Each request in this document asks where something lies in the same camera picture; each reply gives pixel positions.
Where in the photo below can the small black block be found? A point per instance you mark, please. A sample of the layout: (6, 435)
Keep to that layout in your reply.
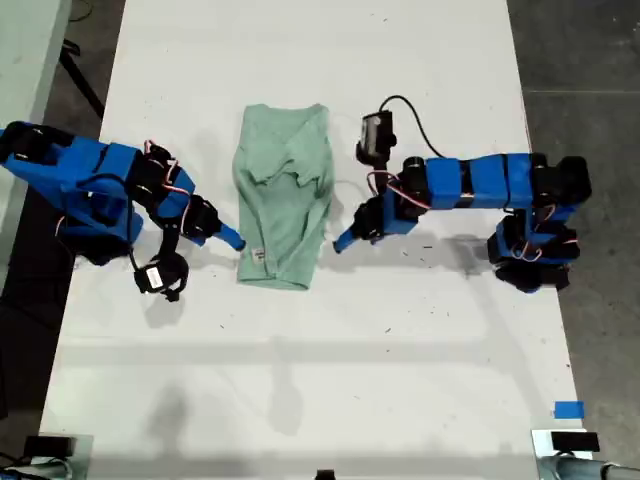
(325, 475)

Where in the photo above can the black camera stalk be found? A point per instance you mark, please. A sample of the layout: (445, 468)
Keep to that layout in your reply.
(382, 175)
(170, 240)

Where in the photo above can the black camera box, grey face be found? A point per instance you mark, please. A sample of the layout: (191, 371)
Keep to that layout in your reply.
(375, 135)

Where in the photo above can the black camera box, barcode label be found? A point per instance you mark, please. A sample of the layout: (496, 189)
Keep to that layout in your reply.
(160, 277)

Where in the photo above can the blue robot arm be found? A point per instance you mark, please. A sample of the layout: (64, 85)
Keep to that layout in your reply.
(60, 170)
(490, 180)

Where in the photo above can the pale grey side table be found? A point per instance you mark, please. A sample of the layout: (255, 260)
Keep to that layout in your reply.
(25, 60)

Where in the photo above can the grey metal fixture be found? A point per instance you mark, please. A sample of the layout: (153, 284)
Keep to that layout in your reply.
(45, 470)
(575, 470)

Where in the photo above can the small black box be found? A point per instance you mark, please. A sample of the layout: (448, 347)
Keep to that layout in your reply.
(50, 446)
(575, 442)

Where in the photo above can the white mounting plate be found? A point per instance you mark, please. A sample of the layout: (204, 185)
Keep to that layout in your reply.
(541, 442)

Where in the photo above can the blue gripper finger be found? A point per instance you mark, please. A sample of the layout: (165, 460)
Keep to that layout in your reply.
(230, 237)
(345, 241)

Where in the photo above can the pale green T-shirt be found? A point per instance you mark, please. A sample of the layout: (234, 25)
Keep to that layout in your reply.
(280, 210)

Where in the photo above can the blue tape strip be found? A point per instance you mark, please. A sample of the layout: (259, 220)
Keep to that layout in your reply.
(569, 410)

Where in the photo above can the black stand leg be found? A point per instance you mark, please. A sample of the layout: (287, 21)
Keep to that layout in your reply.
(82, 82)

